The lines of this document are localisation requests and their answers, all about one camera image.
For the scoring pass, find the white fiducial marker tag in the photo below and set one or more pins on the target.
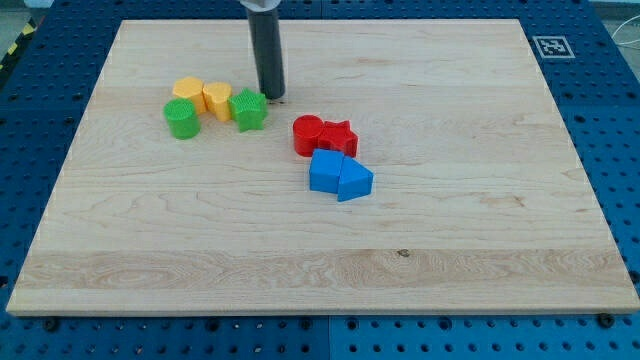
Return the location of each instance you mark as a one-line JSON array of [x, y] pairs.
[[553, 47]]

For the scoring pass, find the red star block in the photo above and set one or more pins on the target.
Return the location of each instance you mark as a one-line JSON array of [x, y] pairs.
[[338, 136]]

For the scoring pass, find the green star block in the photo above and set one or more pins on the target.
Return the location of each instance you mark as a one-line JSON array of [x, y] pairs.
[[249, 110]]

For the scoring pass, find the blue triangle block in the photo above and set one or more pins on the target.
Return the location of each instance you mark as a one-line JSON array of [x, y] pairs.
[[355, 180]]

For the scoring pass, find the yellow heart block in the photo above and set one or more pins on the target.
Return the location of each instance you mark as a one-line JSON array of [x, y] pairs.
[[217, 95]]

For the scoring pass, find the blue cube block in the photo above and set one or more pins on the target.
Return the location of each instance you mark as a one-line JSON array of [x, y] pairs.
[[325, 169]]

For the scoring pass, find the yellow hexagon block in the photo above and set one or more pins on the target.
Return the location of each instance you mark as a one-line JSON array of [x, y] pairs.
[[191, 88]]

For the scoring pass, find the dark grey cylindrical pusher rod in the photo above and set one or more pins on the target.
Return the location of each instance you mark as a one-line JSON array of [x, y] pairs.
[[266, 42]]

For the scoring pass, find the green cylinder block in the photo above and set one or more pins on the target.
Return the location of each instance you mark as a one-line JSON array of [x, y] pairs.
[[182, 118]]

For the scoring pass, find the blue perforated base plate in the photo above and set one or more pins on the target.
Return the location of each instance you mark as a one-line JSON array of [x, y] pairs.
[[47, 88]]

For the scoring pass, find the light wooden board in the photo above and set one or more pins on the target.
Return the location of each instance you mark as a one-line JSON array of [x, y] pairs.
[[479, 204]]

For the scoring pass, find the red cylinder block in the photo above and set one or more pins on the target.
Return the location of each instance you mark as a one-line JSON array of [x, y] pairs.
[[306, 131]]

